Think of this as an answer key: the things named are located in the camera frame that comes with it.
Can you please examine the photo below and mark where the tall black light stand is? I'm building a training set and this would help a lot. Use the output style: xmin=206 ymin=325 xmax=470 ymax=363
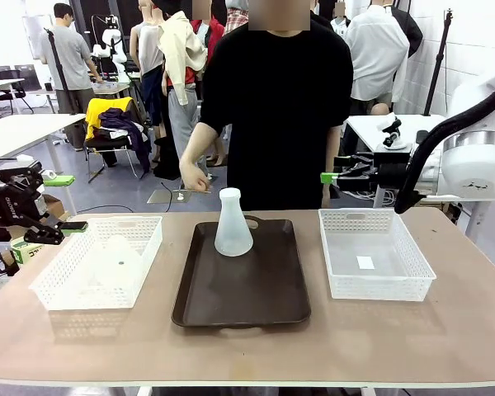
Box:
xmin=422 ymin=7 xmax=455 ymax=117

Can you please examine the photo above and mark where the bundle of floor cables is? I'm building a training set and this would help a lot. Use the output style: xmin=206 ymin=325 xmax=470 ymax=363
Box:
xmin=354 ymin=187 xmax=399 ymax=207

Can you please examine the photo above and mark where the mannequin in red top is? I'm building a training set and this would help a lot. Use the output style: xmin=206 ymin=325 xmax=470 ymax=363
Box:
xmin=184 ymin=16 xmax=227 ymax=87

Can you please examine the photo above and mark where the person's right hand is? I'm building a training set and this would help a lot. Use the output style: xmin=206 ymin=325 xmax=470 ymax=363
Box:
xmin=178 ymin=158 xmax=213 ymax=193

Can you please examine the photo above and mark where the black office chair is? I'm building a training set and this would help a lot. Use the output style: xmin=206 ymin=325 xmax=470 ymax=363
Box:
xmin=0 ymin=64 xmax=35 ymax=117

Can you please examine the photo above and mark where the chair piled with clothes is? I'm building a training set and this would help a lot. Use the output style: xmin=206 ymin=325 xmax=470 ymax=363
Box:
xmin=84 ymin=96 xmax=153 ymax=183

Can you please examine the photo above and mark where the white board on wall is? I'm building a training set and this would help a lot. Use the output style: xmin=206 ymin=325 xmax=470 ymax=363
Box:
xmin=22 ymin=14 xmax=54 ymax=61

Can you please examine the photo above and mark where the metal floor socket plate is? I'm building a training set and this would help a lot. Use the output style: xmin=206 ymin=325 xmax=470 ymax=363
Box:
xmin=147 ymin=189 xmax=198 ymax=205

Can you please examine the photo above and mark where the white perforated basket with cone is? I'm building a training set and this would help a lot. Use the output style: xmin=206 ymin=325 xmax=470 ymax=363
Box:
xmin=29 ymin=215 xmax=164 ymax=312

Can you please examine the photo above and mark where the long white table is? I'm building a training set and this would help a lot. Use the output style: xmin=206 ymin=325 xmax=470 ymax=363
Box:
xmin=0 ymin=113 xmax=87 ymax=215

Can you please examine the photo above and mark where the translucent white cone funnel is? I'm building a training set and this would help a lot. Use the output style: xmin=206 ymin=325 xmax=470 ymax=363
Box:
xmin=100 ymin=233 xmax=144 ymax=282

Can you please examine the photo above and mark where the person's right forearm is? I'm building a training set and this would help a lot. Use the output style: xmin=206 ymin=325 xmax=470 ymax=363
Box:
xmin=180 ymin=121 xmax=224 ymax=167

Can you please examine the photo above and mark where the person's black sweater torso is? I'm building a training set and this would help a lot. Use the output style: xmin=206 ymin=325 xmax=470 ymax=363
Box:
xmin=198 ymin=17 xmax=355 ymax=211

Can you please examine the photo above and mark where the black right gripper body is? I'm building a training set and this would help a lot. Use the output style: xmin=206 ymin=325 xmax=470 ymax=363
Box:
xmin=370 ymin=151 xmax=414 ymax=192

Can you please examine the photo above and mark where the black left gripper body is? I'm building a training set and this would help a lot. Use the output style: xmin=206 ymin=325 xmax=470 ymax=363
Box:
xmin=0 ymin=161 xmax=51 ymax=243

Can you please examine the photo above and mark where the dark purple garment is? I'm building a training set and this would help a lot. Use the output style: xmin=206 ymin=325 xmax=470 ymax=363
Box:
xmin=98 ymin=106 xmax=153 ymax=173

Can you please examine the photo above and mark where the black photo umbrella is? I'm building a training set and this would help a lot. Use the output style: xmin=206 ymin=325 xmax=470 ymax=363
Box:
xmin=390 ymin=7 xmax=425 ymax=59

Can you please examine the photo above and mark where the white perforated basket with label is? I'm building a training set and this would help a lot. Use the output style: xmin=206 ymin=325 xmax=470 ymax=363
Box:
xmin=318 ymin=208 xmax=438 ymax=303

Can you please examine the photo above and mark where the yellow garment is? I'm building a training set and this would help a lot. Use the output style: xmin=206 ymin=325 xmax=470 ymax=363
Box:
xmin=84 ymin=97 xmax=134 ymax=141

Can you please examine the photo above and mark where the man in grey t-shirt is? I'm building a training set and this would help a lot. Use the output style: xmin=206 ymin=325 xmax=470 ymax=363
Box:
xmin=38 ymin=2 xmax=105 ymax=152

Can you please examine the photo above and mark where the mannequin in grey tank top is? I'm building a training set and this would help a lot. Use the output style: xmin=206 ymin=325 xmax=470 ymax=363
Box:
xmin=129 ymin=0 xmax=167 ymax=166

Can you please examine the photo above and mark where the small white and black device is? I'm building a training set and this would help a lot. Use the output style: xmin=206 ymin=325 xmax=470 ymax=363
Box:
xmin=376 ymin=115 xmax=413 ymax=151

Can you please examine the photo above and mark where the translucent white conical flask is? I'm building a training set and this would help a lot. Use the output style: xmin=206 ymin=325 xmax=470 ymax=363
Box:
xmin=213 ymin=186 xmax=255 ymax=258

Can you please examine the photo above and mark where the dark brown plastic tray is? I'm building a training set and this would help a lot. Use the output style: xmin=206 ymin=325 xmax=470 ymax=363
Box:
xmin=171 ymin=214 xmax=313 ymax=330

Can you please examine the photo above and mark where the brown cardboard box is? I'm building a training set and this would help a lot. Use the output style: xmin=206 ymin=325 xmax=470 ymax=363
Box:
xmin=43 ymin=193 xmax=70 ymax=220

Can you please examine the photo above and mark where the green and white carton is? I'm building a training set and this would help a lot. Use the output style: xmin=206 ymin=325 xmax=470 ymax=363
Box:
xmin=9 ymin=240 xmax=47 ymax=266

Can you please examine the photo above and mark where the mannequin in cream jacket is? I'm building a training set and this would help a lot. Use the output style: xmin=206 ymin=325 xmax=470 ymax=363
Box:
xmin=156 ymin=9 xmax=210 ymax=191

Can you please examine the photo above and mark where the person's left forearm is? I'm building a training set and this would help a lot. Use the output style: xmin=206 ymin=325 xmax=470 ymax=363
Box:
xmin=320 ymin=122 xmax=342 ymax=210

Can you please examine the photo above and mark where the black tripod stand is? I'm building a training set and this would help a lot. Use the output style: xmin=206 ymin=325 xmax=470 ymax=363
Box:
xmin=43 ymin=27 xmax=82 ymax=116

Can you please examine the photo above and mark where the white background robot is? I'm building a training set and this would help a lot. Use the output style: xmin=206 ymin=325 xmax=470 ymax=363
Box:
xmin=90 ymin=13 xmax=130 ymax=79

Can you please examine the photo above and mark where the mannequin in white shirt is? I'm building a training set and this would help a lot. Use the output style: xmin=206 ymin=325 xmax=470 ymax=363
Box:
xmin=342 ymin=2 xmax=412 ymax=117

